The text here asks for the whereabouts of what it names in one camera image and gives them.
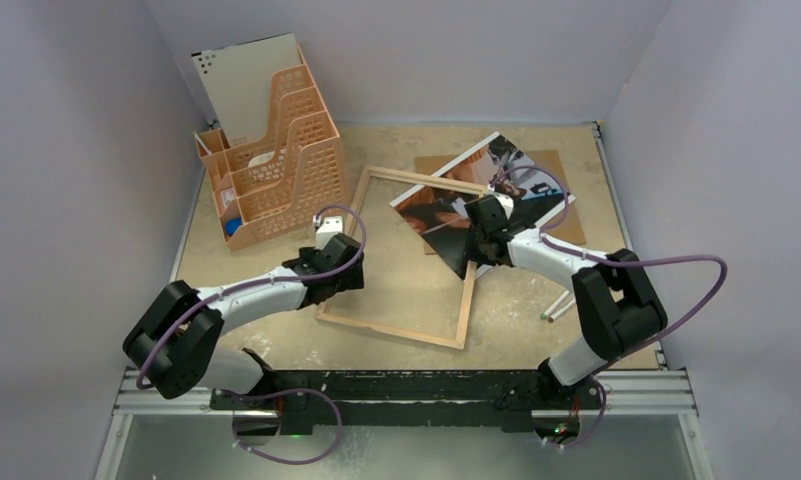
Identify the white wooden picture frame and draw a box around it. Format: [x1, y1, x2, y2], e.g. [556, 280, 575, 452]
[315, 165, 487, 350]

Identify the printed photo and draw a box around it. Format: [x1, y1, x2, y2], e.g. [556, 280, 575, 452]
[389, 131, 577, 282]

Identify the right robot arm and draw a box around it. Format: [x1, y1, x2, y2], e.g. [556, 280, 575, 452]
[465, 195, 668, 407]

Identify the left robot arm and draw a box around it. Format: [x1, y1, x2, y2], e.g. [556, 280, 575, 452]
[122, 233, 364, 409]

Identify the brown cardboard backing board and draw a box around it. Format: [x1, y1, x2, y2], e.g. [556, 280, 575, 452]
[413, 149, 587, 256]

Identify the orange plastic file organizer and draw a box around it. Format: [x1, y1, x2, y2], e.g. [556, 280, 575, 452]
[194, 61, 351, 251]

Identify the blue object in organizer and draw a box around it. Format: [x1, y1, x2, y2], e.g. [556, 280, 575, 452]
[224, 217, 243, 239]

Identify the red capped marker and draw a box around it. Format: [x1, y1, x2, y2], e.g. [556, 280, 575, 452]
[548, 300, 576, 323]

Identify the beige perforated folder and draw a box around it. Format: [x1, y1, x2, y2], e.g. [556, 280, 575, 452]
[191, 33, 302, 146]

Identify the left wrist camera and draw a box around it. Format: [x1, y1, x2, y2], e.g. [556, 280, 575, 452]
[313, 215, 344, 250]

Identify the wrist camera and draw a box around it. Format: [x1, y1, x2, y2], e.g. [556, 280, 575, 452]
[487, 189, 514, 219]
[313, 215, 344, 250]

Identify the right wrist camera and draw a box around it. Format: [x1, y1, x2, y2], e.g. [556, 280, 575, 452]
[487, 189, 514, 219]

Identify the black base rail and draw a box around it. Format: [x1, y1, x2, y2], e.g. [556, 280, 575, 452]
[209, 357, 605, 439]

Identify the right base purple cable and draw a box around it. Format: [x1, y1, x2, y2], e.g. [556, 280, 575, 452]
[542, 377, 612, 452]

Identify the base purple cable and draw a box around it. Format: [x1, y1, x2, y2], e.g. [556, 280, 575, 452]
[542, 377, 612, 452]
[231, 386, 345, 466]

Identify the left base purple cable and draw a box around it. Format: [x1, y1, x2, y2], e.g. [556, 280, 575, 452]
[231, 386, 345, 466]

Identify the aluminium table frame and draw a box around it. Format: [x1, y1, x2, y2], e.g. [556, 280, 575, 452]
[101, 125, 710, 479]

